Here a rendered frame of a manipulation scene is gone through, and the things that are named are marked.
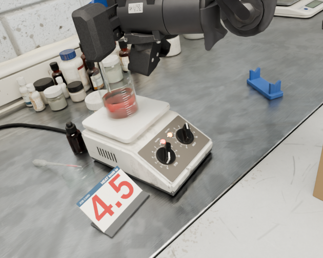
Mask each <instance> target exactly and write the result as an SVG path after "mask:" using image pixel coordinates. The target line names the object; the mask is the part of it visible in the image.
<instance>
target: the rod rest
mask: <svg viewBox="0 0 323 258"><path fill-rule="evenodd" d="M247 83H248V84H249V85H250V86H252V87H253V88H255V89H256V90H257V91H259V92H260V93H261V94H263V95H264V96H265V97H267V98H268V99H269V100H272V99H275V98H278V97H282V96H283V91H281V90H280V88H281V80H278V81H277V82H276V84H273V83H269V82H268V81H266V80H264V79H263V78H261V77H260V67H258V68H257V69H256V70H255V71H253V70H250V72H249V78H248V79H247Z"/></svg>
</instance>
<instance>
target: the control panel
mask: <svg viewBox="0 0 323 258"><path fill-rule="evenodd" d="M185 123H187V124H189V123H188V122H187V121H186V120H184V119H183V118H182V117H181V116H179V115H178V116H176V117H175V118H174V119H173V120H172V121H171V122H170V123H169V124H168V125H167V126H166V127H164V128H163V129H162V130H161V131H160V132H159V133H158V134H157V135H156V136H155V137H154V138H153V139H151V140H150V141H149V142H148V143H147V144H146V145H145V146H144V147H143V148H142V149H141V150H140V151H138V154H139V155H140V156H141V157H142V158H143V159H145V160H146V161H147V162H148V163H149V164H150V165H152V166H153V167H154V168H155V169H156V170H158V171H159V172H160V173H161V174H162V175H163V176H165V177H166V178H167V179H168V180H169V181H171V182H174V181H175V179H176V178H177V177H178V176H179V175H180V174H181V173H182V172H183V170H184V169H185V168H186V167H187V166H188V165H189V163H190V162H191V161H192V160H193V159H194V158H195V157H196V155H197V154H198V153H199V152H200V151H201V150H202V149H203V147H204V146H205V145H206V144H207V143H208V142H209V140H210V139H209V138H207V137H206V136H205V135H204V134H202V133H201V132H200V131H198V130H197V129H196V128H195V127H193V126H192V125H191V124H189V128H190V131H191V132H192V133H193V135H194V140H193V142H192V143H190V144H183V143H181V142H179V141H178V140H177V138H176V132H177V131H178V130H179V129H180V128H183V126H184V124H185ZM168 133H171V134H172V137H169V136H168ZM162 139H164V140H165V143H161V140H162ZM166 142H170V143H171V149H172V150H173V151H174V152H175V155H176V158H175V161H174V162H173V163H172V164H169V165H165V164H162V163H160V162H159V161H158V159H157V157H156V152H157V150H158V149H159V148H161V147H164V146H165V144H166Z"/></svg>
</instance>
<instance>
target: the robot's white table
mask: <svg viewBox="0 0 323 258"><path fill-rule="evenodd" d="M322 146H323V105H322V106H321V107H320V108H319V109H318V110H317V111H316V112H315V113H313V114H312V115H311V116H310V117H309V118H308V119H307V120H306V121H305V122H304V123H303V124H301V125H300V126H299V127H298V128H297V129H296V130H295V131H294V132H293V133H292V134H291V135H289V136H288V137H287V138H286V139H285V140H284V141H283V142H282V143H281V144H280V145H279V146H277V147H276V148H275V149H274V150H273V151H272V152H270V153H269V154H268V155H267V156H266V157H265V158H264V159H263V160H262V161H261V162H260V163H258V164H257V165H256V166H255V167H254V168H253V169H252V170H251V171H250V172H249V173H248V174H246V175H245V176H244V177H243V178H242V179H241V180H240V181H239V182H238V183H237V184H236V185H234V186H233V187H232V188H231V189H230V190H229V191H228V192H227V193H226V194H225V195H224V196H222V197H221V198H220V199H219V200H218V201H217V202H216V203H215V204H214V205H213V206H212V207H210V208H209V209H208V210H207V211H206V212H205V213H204V214H203V215H202V216H201V217H200V218H198V219H197V220H196V221H195V222H194V223H193V224H192V225H191V226H190V227H189V228H188V229H186V230H185V231H184V232H183V233H182V234H181V235H180V236H179V237H178V238H177V239H176V240H174V241H173V242H172V243H171V244H170V245H169V246H168V247H167V248H166V249H165V250H164V251H162V252H161V253H160V254H159V255H158V256H157V257H156V258H323V201H322V200H320V199H318V198H316V197H314V196H313V190H314V186H315V181H316V176H317V171H318V166H319V161H320V156H321V151H322Z"/></svg>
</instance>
